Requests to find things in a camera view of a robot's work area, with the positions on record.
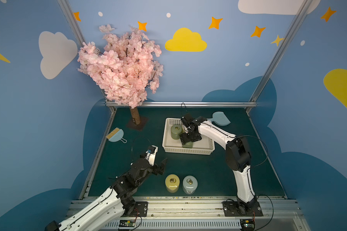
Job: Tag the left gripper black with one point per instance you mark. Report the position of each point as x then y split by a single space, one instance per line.
158 168

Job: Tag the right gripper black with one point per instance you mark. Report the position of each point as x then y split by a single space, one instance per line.
189 136

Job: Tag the olive yellow tea canister front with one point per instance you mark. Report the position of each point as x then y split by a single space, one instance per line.
172 183

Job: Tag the pale blue tea canister front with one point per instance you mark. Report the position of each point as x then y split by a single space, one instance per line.
190 184

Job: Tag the green tea canister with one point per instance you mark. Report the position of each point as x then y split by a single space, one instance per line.
188 145
176 131

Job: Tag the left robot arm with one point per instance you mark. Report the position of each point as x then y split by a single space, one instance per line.
115 202

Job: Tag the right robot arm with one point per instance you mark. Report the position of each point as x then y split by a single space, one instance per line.
238 156

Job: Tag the green tea canister back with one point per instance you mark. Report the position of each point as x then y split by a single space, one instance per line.
176 131

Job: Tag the teal dustpan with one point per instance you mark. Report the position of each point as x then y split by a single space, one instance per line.
219 118

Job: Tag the teal hand brush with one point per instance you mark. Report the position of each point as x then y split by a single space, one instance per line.
116 135

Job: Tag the left controller board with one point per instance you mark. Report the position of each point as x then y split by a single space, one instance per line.
126 224

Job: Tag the controller board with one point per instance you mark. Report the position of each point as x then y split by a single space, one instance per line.
126 224
247 225

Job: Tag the pink cherry blossom tree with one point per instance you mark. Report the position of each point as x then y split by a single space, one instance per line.
125 69

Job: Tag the right controller board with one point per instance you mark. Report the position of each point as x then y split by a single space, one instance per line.
247 225

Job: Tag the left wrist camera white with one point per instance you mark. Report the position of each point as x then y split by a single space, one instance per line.
151 154

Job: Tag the back aluminium frame bar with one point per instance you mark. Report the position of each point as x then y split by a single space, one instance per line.
201 104

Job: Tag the aluminium front rail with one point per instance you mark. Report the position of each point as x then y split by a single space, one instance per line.
207 213

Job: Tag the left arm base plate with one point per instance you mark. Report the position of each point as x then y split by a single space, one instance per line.
140 208

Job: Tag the dark metal tree base plate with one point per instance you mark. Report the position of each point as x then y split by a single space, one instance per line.
139 127

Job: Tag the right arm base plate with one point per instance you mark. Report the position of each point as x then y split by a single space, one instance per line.
232 208

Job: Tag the left aluminium frame post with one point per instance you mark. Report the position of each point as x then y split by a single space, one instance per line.
72 21

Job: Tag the aluminium frame post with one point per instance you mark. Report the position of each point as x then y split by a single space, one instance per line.
72 21
290 34

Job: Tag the right aluminium frame post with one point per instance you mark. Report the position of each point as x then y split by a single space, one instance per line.
290 34

